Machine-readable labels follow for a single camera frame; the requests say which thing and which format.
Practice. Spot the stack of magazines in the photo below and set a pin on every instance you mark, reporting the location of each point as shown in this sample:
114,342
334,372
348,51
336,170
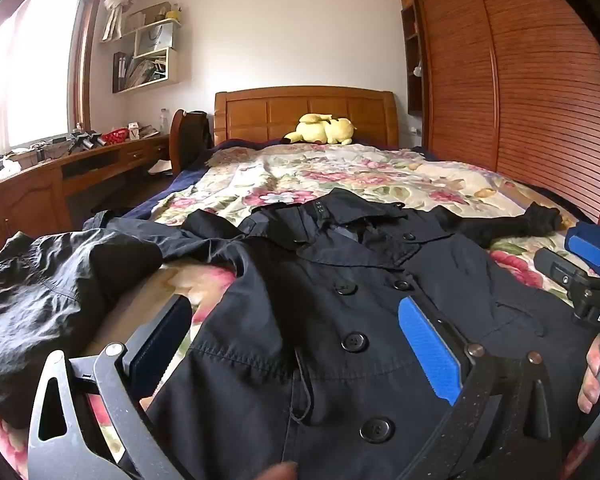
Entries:
145,71

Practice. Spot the white carton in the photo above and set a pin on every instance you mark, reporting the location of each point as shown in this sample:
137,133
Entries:
133,131

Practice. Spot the floral blanket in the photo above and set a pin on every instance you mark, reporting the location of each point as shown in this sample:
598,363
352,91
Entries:
290,170

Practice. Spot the black bag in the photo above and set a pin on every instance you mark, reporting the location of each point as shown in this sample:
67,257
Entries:
197,127

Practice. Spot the white papers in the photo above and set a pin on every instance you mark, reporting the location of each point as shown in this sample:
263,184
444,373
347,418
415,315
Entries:
160,167

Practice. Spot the person's right hand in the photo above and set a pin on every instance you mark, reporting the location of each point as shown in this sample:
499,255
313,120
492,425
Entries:
589,385

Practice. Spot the tied cream curtain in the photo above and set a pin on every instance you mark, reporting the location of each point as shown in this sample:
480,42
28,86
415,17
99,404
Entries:
117,10

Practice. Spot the wooden chair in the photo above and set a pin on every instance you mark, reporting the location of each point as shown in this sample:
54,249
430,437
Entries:
176,135

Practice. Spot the clear plastic bottle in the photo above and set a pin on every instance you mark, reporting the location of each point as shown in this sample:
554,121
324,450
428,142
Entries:
164,120

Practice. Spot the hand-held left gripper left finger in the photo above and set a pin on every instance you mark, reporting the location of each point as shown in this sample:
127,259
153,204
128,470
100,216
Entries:
160,340

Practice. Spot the red basket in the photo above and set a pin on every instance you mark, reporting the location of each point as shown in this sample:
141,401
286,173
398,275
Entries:
115,135

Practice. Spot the black camera gear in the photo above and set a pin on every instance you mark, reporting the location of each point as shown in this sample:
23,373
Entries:
85,140

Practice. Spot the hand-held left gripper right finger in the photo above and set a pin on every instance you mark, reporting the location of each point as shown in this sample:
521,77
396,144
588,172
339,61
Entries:
430,350

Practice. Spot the white wall shelf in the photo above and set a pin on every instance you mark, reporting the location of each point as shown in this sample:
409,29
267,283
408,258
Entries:
175,67

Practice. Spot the wooden slatted wardrobe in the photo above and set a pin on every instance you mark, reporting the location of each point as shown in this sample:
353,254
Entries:
505,85

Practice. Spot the beige flat box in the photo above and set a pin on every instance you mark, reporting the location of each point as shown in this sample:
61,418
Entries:
145,17

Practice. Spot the black trench coat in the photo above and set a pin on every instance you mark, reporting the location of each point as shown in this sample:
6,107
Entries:
290,310

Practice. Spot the black binders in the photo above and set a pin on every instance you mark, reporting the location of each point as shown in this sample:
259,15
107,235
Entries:
119,72

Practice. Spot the yellow plush toy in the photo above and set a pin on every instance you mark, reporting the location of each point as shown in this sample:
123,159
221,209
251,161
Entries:
330,130

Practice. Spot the crinkled black jacket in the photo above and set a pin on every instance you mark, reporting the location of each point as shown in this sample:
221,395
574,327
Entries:
40,300

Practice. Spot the wooden bed headboard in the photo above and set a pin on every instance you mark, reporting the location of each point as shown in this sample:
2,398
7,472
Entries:
280,110

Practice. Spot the white paper bag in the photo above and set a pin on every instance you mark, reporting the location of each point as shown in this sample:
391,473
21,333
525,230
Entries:
152,37

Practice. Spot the small white ornament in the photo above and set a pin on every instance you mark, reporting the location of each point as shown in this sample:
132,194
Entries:
417,70

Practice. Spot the small yellow toy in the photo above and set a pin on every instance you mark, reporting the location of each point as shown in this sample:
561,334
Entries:
174,11

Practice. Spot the wooden framed window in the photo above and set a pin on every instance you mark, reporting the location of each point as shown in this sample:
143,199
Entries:
40,70

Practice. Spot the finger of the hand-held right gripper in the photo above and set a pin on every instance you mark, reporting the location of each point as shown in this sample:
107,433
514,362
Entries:
587,250
555,265

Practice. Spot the wooden desk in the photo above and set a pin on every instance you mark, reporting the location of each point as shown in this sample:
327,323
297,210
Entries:
25,195

